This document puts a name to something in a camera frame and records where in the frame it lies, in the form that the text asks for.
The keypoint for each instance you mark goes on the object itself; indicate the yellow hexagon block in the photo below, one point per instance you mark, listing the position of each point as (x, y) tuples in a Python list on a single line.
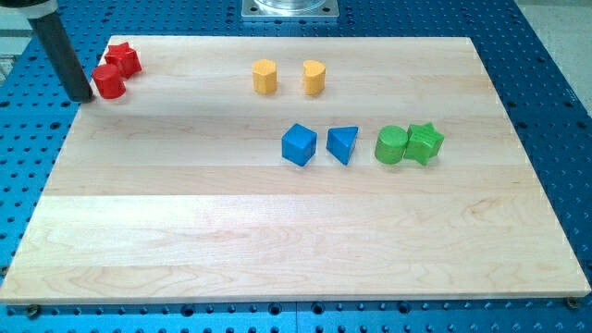
[(265, 76)]

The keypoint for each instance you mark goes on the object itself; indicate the light wooden board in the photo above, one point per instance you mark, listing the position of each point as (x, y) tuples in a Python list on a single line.
[(177, 192)]

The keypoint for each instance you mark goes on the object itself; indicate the blue cube block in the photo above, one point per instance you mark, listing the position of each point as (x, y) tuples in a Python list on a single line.
[(298, 144)]

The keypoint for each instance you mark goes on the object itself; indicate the blue triangle block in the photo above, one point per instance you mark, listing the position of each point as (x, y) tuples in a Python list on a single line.
[(341, 143)]

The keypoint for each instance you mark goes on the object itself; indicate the yellow heart block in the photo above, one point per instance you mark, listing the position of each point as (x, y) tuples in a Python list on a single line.
[(314, 77)]

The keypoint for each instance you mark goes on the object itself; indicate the green cylinder block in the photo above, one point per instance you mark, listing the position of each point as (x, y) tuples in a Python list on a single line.
[(391, 144)]

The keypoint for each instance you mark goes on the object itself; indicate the green star block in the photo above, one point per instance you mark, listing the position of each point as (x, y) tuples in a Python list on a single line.
[(424, 142)]

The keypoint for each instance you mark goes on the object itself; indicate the red star block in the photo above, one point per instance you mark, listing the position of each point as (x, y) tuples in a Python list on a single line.
[(125, 58)]

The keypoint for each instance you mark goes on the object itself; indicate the red cylinder block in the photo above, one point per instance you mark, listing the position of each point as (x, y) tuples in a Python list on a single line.
[(108, 81)]

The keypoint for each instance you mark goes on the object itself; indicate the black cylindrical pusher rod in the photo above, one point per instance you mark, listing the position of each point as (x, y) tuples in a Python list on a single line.
[(61, 54)]

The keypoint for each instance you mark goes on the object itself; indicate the white rod collar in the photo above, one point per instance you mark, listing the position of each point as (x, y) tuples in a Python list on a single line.
[(32, 9)]

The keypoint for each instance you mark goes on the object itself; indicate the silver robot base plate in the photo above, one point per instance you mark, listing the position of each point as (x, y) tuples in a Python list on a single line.
[(289, 9)]

